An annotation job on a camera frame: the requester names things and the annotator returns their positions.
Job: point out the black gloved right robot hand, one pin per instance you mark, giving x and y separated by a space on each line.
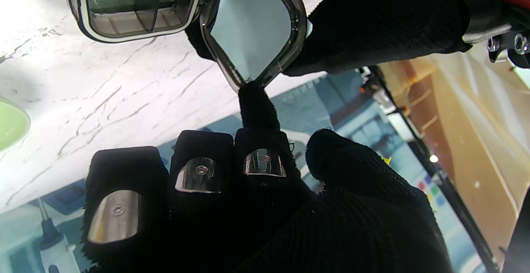
331 223

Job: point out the printed laboratory backdrop poster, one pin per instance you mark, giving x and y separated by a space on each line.
339 107

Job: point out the dark transparent pill box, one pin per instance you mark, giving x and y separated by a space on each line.
252 28

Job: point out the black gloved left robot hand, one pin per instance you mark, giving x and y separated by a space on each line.
381 16

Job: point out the green round dish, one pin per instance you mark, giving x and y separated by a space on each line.
10 124

